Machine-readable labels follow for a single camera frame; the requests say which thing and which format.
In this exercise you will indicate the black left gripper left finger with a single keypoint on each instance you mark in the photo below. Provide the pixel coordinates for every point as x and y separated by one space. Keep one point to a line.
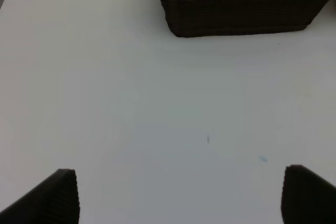
54 200

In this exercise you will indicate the dark brown wicker basket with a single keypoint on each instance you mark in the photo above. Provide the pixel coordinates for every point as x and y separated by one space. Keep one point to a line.
199 18

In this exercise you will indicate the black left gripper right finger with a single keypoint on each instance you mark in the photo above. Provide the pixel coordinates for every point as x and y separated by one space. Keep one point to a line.
306 197

